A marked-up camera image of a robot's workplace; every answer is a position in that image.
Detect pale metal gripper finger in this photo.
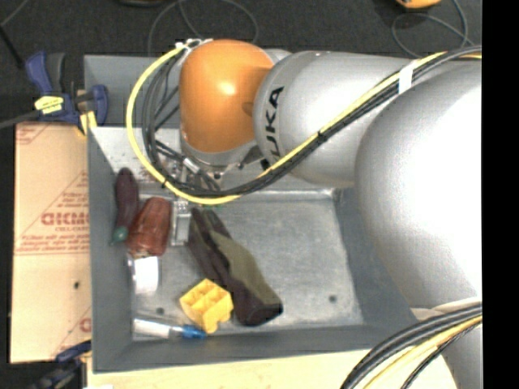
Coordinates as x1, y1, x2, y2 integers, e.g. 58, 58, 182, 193
171, 199, 192, 247

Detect red-brown flat block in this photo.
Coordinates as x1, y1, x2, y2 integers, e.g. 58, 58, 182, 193
187, 207, 281, 327

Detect red-brown bottle with white cap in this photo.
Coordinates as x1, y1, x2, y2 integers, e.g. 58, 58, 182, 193
126, 196, 174, 296

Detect dark purple toy eggplant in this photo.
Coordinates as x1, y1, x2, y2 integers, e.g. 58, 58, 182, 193
109, 167, 141, 246

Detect dark green flat block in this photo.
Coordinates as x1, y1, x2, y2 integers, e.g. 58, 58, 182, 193
202, 208, 284, 314

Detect yellow toy building block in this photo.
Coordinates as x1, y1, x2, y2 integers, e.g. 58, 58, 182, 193
178, 278, 235, 335

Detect white marker with blue cap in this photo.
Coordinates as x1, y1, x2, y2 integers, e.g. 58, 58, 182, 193
132, 318, 208, 341

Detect grey metal bin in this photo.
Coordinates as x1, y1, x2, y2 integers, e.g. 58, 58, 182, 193
83, 53, 421, 373

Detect brown cardboard board red print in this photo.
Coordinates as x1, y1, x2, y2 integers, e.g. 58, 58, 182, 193
8, 122, 95, 364

